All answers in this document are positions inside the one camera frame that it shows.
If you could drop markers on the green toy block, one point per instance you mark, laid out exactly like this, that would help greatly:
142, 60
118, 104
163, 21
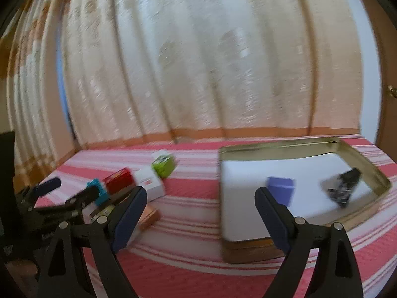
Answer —
162, 165

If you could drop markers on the cream floral curtain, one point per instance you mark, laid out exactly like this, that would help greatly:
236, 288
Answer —
186, 68

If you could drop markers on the brown wooden door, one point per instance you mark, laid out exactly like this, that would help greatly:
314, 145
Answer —
387, 52

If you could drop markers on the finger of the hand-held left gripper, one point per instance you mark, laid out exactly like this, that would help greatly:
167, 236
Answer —
48, 186
91, 192

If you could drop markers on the gold metal tin tray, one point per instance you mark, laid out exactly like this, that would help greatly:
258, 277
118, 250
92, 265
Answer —
238, 251

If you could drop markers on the white box with red label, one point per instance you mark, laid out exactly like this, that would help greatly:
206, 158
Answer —
152, 184

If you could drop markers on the purple toy block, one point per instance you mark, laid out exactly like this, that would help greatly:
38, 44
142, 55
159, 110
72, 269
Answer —
280, 190

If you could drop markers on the cyan toy block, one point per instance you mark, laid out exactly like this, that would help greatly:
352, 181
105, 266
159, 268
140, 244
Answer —
98, 192

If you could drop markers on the red printed toy block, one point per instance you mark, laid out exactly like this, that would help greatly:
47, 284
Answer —
119, 181

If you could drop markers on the brass door knob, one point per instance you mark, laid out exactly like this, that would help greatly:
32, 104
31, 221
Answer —
393, 91

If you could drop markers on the red white striped blanket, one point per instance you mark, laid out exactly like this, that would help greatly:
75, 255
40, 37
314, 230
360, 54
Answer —
192, 192

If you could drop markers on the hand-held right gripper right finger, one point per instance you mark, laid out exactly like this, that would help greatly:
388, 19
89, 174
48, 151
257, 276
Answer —
273, 220

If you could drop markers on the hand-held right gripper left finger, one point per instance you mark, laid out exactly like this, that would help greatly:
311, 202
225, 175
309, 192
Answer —
130, 220

